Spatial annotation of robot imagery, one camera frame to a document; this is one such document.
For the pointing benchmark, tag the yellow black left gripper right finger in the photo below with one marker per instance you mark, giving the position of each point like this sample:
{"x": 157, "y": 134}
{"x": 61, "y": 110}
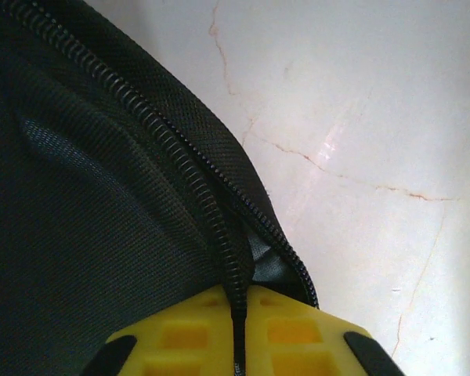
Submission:
{"x": 297, "y": 333}

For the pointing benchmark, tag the black backpack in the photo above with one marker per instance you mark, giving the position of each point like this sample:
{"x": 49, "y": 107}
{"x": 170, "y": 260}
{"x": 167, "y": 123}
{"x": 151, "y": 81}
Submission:
{"x": 82, "y": 196}

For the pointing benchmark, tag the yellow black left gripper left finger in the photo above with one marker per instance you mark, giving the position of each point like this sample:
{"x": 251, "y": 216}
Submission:
{"x": 172, "y": 337}

